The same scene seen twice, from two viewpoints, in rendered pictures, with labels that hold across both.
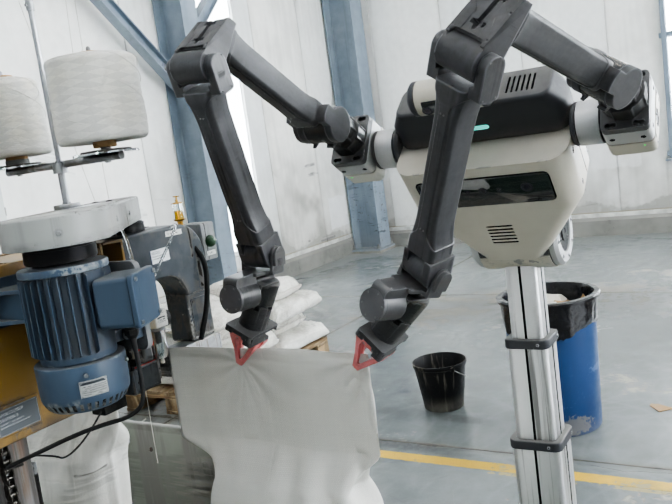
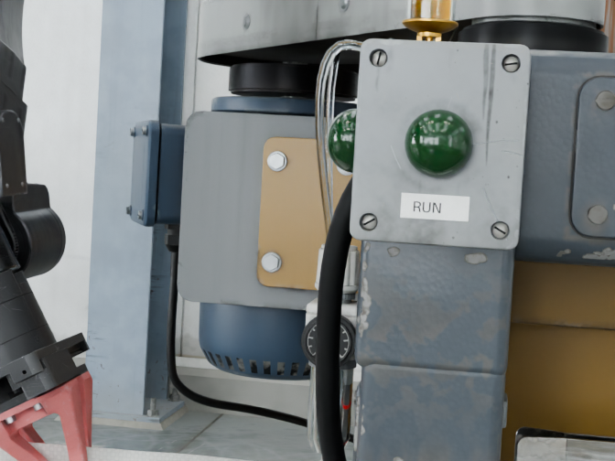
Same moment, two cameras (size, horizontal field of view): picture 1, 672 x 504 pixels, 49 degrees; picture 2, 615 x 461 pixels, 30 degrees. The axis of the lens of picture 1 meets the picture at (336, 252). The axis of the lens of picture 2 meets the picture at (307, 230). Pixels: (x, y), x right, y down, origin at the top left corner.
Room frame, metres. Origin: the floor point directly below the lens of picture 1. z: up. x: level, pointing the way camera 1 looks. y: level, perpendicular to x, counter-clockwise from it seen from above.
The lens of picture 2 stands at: (2.24, 0.07, 1.27)
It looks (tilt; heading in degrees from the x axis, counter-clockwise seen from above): 3 degrees down; 157
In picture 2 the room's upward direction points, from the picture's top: 3 degrees clockwise
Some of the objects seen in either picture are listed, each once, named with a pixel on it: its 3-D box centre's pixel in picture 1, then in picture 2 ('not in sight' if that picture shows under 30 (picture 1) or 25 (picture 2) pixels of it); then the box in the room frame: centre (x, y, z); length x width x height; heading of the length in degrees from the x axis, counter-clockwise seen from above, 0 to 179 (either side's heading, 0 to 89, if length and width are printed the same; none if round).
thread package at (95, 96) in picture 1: (97, 100); not in sight; (1.38, 0.39, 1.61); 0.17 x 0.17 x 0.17
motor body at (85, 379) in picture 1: (75, 334); (285, 237); (1.25, 0.46, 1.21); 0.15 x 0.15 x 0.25
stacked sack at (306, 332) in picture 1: (281, 340); not in sight; (5.01, 0.46, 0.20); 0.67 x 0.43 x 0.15; 148
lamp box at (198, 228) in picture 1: (197, 241); (441, 144); (1.77, 0.33, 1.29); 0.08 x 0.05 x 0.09; 58
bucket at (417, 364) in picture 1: (441, 382); not in sight; (3.87, -0.47, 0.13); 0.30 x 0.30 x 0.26
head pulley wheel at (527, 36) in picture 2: (123, 228); (531, 52); (1.64, 0.46, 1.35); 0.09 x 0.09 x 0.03
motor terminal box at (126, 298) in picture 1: (129, 304); (177, 187); (1.24, 0.36, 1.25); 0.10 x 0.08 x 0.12; 173
